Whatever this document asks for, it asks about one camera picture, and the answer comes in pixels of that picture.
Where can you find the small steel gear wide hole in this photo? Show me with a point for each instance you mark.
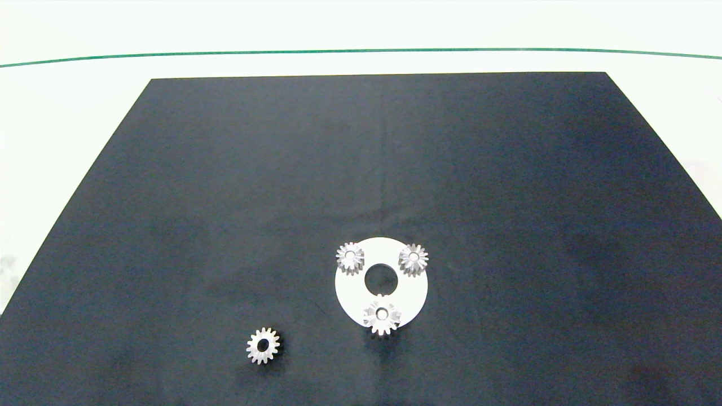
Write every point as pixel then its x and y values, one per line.
pixel 252 345

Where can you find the large steel gear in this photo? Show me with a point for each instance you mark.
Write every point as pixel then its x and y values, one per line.
pixel 373 318

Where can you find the round white plate with pins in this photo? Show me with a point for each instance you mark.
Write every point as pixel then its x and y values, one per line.
pixel 350 294

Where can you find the dark mat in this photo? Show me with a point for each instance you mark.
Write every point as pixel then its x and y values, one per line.
pixel 225 197

